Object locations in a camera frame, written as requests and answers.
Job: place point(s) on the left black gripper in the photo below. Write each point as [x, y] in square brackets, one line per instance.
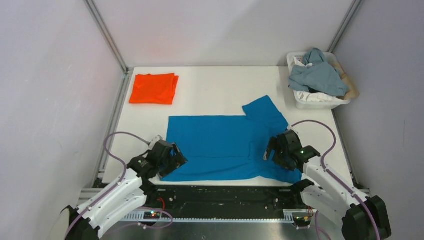
[176, 161]

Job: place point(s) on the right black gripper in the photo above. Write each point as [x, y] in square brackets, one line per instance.
[274, 143]

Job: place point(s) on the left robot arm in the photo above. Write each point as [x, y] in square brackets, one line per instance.
[131, 190]

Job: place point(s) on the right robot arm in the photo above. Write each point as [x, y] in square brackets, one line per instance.
[360, 216]

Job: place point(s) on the white laundry basket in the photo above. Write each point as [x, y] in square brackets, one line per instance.
[310, 105]

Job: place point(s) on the folded orange t shirt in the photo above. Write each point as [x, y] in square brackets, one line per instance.
[154, 89]

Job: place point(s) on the grey blue t shirt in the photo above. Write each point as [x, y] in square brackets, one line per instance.
[317, 75]

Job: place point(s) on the beige t shirt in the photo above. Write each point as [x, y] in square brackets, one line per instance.
[352, 92]

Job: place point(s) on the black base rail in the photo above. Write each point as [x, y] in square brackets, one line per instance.
[226, 204]

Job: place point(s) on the right aluminium frame post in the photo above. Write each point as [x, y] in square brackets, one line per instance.
[353, 10]

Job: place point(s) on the aluminium frame post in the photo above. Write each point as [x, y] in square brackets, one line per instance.
[353, 10]
[103, 28]

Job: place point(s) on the left aluminium frame post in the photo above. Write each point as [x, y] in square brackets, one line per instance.
[103, 28]

